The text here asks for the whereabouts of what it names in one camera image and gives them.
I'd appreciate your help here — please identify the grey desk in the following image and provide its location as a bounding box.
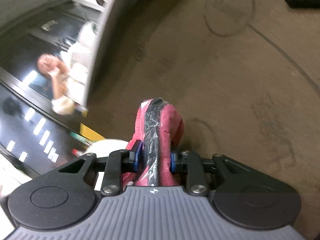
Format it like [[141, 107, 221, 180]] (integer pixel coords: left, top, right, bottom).
[[85, 0, 143, 105]]

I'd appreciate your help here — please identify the yellow plastic case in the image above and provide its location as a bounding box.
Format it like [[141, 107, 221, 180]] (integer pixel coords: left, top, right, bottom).
[[79, 122, 105, 143]]

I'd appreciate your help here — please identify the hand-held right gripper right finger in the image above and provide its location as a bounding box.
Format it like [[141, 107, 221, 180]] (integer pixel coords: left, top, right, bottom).
[[171, 150, 250, 197]]

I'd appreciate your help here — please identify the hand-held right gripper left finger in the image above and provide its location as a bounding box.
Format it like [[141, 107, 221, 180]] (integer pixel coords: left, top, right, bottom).
[[57, 140, 144, 197]]

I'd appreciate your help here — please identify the pink cleaning cloth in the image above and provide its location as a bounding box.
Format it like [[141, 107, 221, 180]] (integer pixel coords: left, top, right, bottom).
[[122, 97, 185, 187]]

